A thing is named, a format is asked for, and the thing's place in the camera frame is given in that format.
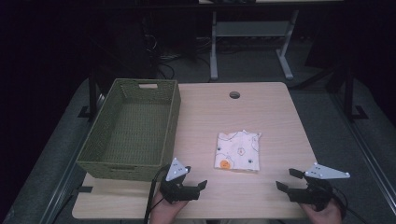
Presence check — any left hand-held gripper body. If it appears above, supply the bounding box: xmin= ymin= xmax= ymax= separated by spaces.
xmin=160 ymin=157 xmax=201 ymax=205

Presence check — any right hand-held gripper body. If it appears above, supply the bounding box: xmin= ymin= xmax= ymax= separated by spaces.
xmin=285 ymin=161 xmax=351 ymax=213

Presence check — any white patterned cloth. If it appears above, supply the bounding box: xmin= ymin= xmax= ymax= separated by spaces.
xmin=213 ymin=129 xmax=262 ymax=173

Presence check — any green woven basket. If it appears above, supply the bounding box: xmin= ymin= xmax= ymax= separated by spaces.
xmin=76 ymin=77 xmax=182 ymax=182

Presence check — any person's left hand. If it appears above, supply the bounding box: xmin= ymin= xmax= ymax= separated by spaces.
xmin=148 ymin=189 xmax=190 ymax=224

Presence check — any person's right hand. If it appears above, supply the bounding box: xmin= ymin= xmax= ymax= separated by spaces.
xmin=299 ymin=199 xmax=344 ymax=224

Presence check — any black metal stand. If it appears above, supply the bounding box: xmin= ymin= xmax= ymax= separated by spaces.
xmin=342 ymin=66 xmax=369 ymax=121
xmin=78 ymin=69 xmax=104 ymax=121

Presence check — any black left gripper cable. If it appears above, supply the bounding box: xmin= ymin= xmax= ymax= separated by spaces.
xmin=143 ymin=163 xmax=172 ymax=224

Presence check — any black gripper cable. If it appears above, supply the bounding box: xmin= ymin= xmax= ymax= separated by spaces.
xmin=332 ymin=186 xmax=370 ymax=224
xmin=143 ymin=163 xmax=172 ymax=224

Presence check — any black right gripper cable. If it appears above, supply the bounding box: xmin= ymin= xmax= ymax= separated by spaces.
xmin=332 ymin=186 xmax=370 ymax=224

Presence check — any grey metal rail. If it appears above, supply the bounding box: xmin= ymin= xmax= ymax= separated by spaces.
xmin=38 ymin=92 xmax=106 ymax=224
xmin=329 ymin=91 xmax=396 ymax=216

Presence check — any tangle of floor cables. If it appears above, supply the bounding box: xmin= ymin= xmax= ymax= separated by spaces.
xmin=146 ymin=32 xmax=216 ymax=80

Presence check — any grey metal desk frame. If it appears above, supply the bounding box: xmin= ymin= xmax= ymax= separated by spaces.
xmin=209 ymin=8 xmax=301 ymax=81

